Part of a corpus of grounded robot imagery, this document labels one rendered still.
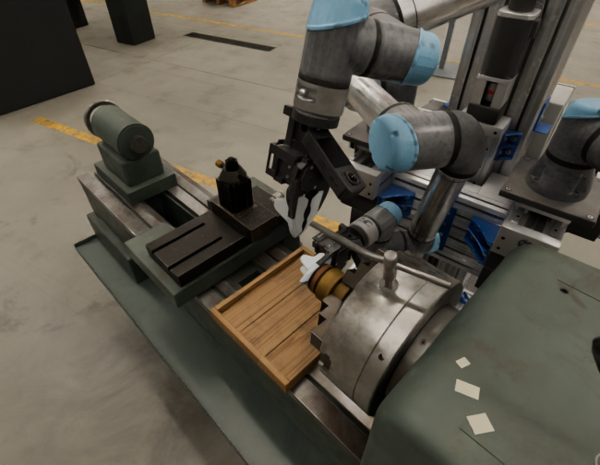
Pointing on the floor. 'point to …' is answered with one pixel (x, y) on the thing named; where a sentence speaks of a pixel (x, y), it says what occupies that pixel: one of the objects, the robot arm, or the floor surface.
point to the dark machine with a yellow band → (33, 53)
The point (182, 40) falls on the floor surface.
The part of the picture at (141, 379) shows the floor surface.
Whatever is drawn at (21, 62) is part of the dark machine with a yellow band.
